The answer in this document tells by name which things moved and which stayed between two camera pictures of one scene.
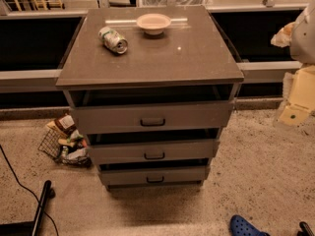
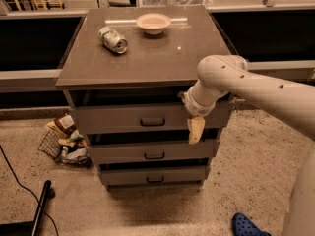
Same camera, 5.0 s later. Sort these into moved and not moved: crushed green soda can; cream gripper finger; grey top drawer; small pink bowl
Moved: cream gripper finger
Not moved: small pink bowl; grey top drawer; crushed green soda can
